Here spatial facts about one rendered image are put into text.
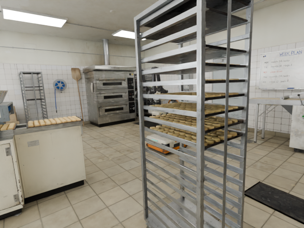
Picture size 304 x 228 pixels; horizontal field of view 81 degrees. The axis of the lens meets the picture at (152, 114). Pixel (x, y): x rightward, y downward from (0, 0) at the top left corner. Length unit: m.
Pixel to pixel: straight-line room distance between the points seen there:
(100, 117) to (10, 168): 4.13
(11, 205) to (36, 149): 0.59
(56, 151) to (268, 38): 4.90
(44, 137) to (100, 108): 3.78
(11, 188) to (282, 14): 5.60
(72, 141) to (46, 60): 4.58
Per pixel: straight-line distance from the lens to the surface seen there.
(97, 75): 6.06
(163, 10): 1.27
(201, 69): 0.94
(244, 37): 1.36
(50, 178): 2.62
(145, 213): 1.80
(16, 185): 2.42
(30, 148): 2.47
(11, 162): 2.33
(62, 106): 6.79
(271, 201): 2.51
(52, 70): 6.76
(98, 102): 6.01
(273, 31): 5.25
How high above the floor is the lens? 1.31
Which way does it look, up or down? 9 degrees down
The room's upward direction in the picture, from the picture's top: 2 degrees counter-clockwise
